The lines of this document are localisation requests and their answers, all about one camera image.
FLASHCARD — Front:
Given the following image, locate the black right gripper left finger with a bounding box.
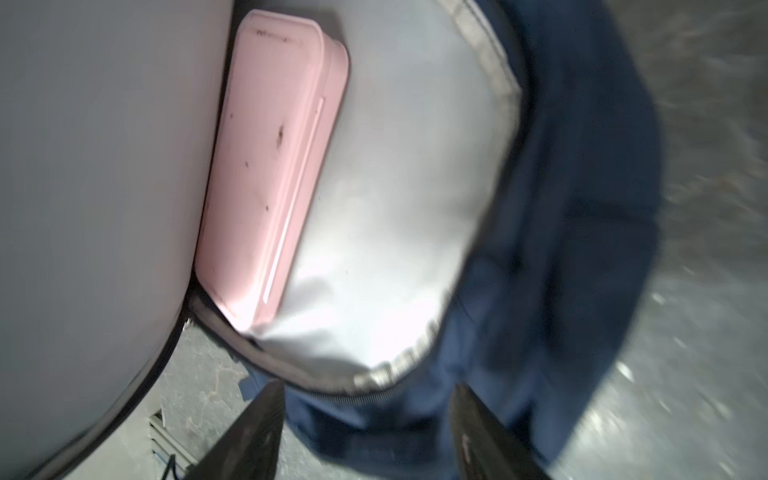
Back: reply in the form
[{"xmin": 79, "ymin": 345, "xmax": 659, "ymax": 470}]
[{"xmin": 184, "ymin": 380, "xmax": 285, "ymax": 480}]

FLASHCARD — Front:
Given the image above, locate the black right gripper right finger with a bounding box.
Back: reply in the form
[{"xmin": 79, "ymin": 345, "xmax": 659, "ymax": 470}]
[{"xmin": 449, "ymin": 384, "xmax": 551, "ymax": 480}]

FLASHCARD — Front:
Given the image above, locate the navy blue student backpack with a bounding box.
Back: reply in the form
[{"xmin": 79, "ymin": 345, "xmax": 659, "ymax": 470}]
[{"xmin": 1, "ymin": 1, "xmax": 662, "ymax": 479}]

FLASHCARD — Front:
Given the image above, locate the pink pencil case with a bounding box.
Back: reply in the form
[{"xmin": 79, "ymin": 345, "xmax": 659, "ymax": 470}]
[{"xmin": 194, "ymin": 10, "xmax": 349, "ymax": 333}]

